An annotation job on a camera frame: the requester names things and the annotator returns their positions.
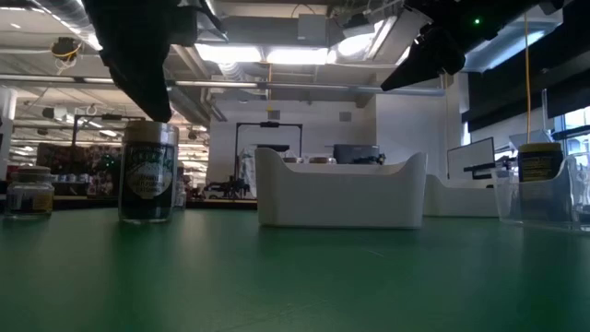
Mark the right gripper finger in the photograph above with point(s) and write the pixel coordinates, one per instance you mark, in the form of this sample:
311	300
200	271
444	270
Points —
433	55

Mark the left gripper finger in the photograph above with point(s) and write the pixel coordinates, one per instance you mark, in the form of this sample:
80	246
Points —
143	83

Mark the tan lid spice jar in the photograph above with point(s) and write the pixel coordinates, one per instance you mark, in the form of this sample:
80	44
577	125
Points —
322	160
291	160
147	184

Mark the small glass spice jar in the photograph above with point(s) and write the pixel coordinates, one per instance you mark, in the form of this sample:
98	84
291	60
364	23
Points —
30	198
181	193

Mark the yellow lid spice jar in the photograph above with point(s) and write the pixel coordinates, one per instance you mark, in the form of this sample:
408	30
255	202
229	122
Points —
539	161

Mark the ceiling light panel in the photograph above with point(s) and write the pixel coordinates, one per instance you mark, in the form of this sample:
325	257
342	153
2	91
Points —
297	55
228	53

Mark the white computer monitor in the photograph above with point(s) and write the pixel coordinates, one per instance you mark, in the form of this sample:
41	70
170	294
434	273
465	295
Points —
471	159

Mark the grey box appliance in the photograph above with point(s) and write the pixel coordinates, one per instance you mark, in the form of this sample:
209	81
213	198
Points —
356	153

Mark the silver ceiling pipe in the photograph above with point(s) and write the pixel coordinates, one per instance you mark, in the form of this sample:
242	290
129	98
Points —
299	86

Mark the white plastic bin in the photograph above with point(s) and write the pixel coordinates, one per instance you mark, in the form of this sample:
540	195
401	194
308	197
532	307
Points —
461	198
341	198

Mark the clear plastic bin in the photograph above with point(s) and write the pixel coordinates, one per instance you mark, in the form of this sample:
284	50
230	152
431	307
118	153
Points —
544	207

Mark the black table frame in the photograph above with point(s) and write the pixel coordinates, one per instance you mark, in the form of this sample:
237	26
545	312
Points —
92	203

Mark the black rig frame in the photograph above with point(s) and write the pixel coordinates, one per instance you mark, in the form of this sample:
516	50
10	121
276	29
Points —
269	124

